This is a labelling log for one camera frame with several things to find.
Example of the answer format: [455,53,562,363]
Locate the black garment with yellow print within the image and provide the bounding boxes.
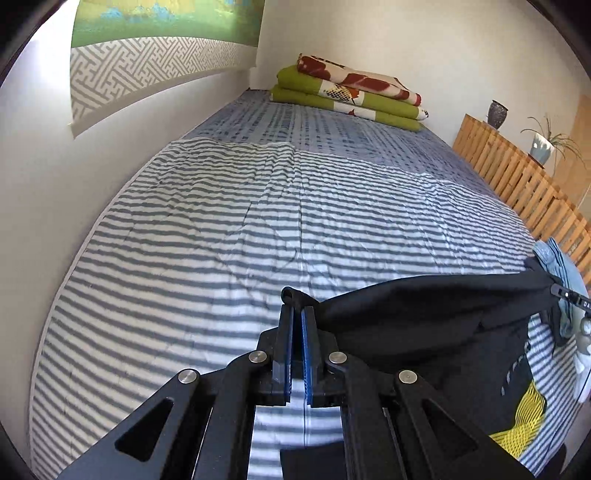
[281,268,566,480]

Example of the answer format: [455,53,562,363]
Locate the green folded blanket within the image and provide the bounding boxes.
[270,65,430,134]

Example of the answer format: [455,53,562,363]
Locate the red cream folded blanket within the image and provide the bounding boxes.
[296,53,423,108]

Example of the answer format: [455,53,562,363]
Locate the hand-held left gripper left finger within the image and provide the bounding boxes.
[60,302,296,480]

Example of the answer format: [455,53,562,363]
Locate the blue patterned bed sheet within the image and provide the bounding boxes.
[185,88,527,213]

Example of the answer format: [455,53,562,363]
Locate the light blue folded jeans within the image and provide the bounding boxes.
[531,237,591,337]

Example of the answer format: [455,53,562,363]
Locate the wooden door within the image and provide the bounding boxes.
[551,95,591,208]

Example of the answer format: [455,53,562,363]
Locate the wooden slatted bed rail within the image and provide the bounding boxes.
[452,113,591,278]

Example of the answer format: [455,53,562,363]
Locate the potted plant in pale pot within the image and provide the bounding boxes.
[521,115,587,167]

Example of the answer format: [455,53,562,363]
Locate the blue white striped quilt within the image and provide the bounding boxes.
[30,138,591,480]

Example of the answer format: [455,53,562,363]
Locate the landscape wall tapestry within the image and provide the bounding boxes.
[69,0,266,139]

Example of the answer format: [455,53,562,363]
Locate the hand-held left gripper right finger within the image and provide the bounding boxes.
[300,305,536,480]

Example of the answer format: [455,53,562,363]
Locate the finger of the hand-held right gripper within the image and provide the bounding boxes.
[549,282,581,306]

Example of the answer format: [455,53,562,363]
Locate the dark ceramic vase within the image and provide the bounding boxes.
[487,99,509,130]

